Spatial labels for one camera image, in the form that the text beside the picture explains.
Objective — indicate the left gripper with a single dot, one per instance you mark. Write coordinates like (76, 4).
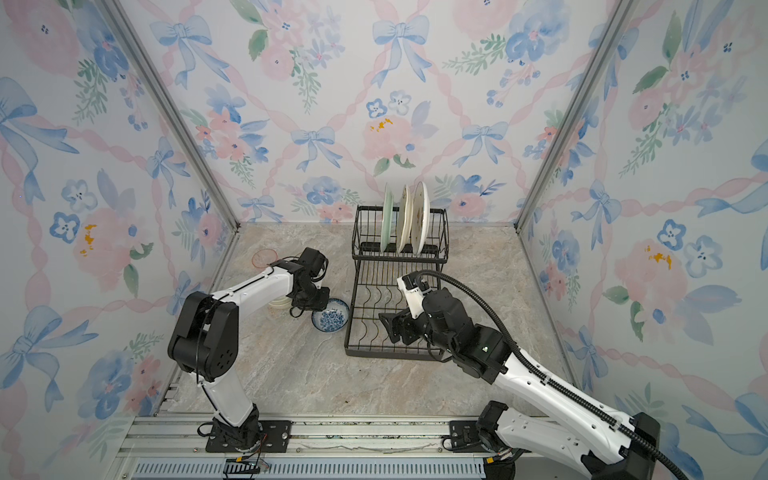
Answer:
(321, 305)

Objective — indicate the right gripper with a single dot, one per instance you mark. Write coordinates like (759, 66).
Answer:
(397, 323)

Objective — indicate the white blue floral bowl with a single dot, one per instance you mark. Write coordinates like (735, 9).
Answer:
(333, 318)

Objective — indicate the pink glass cup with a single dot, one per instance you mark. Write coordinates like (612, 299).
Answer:
(264, 258)

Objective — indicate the black wire dish rack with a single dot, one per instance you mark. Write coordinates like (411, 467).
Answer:
(375, 291)

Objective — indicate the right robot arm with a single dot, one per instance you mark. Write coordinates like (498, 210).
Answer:
(591, 438)

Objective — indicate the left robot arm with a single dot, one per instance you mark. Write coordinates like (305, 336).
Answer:
(206, 338)

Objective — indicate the cream plate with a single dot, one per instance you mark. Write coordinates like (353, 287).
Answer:
(404, 220)

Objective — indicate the white floral plate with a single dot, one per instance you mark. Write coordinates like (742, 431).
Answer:
(421, 213)

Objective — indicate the green plate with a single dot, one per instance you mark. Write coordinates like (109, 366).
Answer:
(386, 223)

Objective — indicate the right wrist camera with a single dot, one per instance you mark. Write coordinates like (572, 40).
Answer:
(414, 291)

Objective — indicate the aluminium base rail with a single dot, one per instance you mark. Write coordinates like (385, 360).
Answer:
(341, 447)

